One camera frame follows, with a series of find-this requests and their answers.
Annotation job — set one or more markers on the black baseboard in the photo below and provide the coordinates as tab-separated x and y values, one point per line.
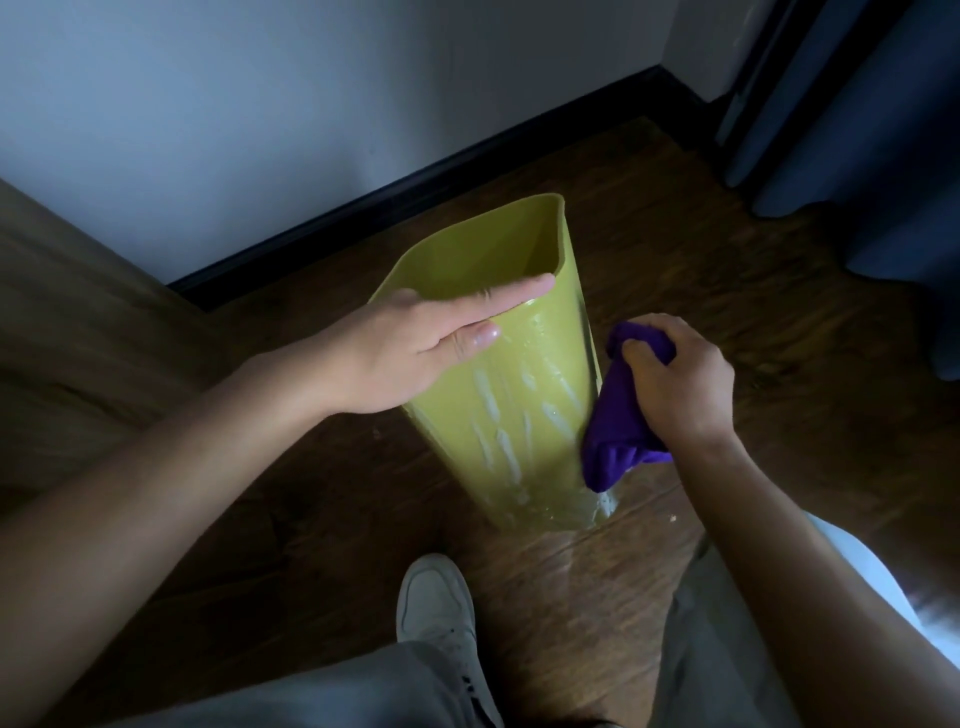
420	184

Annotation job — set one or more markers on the person's right thumb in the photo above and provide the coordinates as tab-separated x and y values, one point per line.
639	354

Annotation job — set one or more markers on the purple cleaning cloth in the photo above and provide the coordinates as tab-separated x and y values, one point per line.
615	427

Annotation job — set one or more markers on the yellow plastic waste bin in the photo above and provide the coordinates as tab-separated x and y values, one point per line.
517	405

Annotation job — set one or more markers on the person's right forearm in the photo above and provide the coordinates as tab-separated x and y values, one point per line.
780	570

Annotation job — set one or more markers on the person's left hand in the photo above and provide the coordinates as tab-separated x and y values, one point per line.
390	345

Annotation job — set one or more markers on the person's right hand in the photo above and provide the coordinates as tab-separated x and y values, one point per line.
690	390

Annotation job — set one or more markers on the person's left thumb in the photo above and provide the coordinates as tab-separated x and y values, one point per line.
465	343

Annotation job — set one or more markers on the brown wooden furniture panel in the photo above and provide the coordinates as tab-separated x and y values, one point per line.
75	315

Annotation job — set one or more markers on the blue curtain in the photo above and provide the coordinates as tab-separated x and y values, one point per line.
862	112

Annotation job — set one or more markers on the grey trousers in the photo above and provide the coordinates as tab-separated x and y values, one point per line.
697	660

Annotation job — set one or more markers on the person's left forearm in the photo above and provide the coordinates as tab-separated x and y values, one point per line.
165	510

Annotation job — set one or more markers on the white sneaker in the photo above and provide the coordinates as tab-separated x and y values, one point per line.
435	600

